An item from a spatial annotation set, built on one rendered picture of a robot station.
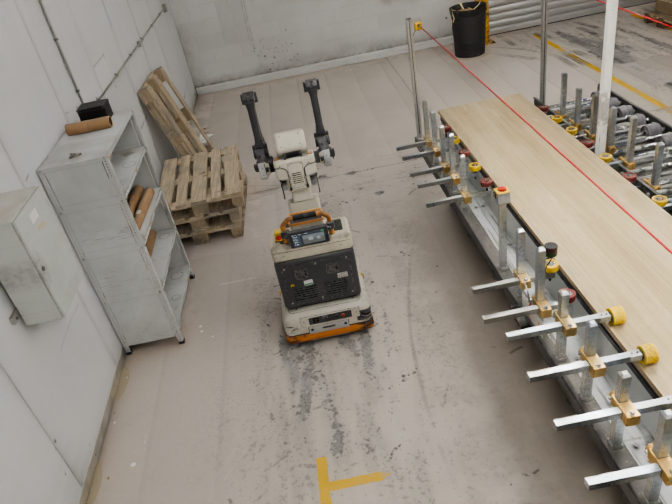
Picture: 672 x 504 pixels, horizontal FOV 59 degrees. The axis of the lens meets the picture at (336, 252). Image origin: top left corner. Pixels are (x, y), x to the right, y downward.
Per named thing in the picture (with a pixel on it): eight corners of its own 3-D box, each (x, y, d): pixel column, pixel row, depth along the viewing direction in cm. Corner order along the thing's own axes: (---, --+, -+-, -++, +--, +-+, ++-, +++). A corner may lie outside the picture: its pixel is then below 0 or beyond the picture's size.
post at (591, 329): (582, 408, 256) (590, 325, 230) (578, 402, 259) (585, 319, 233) (590, 407, 256) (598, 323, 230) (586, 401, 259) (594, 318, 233)
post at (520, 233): (518, 305, 320) (518, 231, 293) (515, 301, 323) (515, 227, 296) (524, 304, 320) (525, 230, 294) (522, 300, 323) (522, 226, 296)
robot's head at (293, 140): (307, 147, 386) (302, 126, 388) (275, 154, 386) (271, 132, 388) (308, 154, 400) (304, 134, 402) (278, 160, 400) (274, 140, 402)
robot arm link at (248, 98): (239, 96, 385) (254, 92, 385) (240, 92, 397) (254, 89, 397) (255, 161, 403) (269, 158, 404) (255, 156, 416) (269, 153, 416)
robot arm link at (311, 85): (302, 82, 386) (318, 79, 386) (302, 80, 398) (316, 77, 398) (316, 148, 404) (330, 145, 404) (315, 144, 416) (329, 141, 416)
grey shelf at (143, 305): (126, 355, 444) (35, 171, 360) (145, 286, 519) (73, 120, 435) (184, 343, 444) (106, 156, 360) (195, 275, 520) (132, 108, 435)
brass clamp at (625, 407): (624, 427, 215) (626, 418, 212) (606, 400, 226) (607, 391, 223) (641, 424, 215) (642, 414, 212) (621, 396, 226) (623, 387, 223)
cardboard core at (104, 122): (63, 126, 399) (107, 117, 399) (66, 122, 406) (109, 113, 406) (68, 137, 403) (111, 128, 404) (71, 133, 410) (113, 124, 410)
